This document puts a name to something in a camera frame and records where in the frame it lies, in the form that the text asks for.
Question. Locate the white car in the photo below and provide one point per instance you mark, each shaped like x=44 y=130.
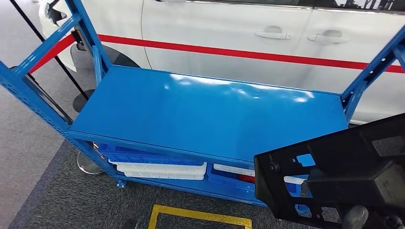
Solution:
x=221 y=25

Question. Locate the red barrier belt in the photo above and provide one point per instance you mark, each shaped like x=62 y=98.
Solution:
x=221 y=51
x=53 y=53

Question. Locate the blue plastic crate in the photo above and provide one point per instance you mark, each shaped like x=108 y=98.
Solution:
x=221 y=180
x=142 y=153

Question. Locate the blue metal shelf rack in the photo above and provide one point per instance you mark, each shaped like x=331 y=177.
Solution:
x=189 y=120

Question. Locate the red object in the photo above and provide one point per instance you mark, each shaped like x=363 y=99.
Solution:
x=246 y=179

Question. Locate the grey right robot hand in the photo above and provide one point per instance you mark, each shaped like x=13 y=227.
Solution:
x=356 y=218

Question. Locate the black plastic plate frame part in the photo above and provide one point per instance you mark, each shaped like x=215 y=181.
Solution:
x=341 y=151

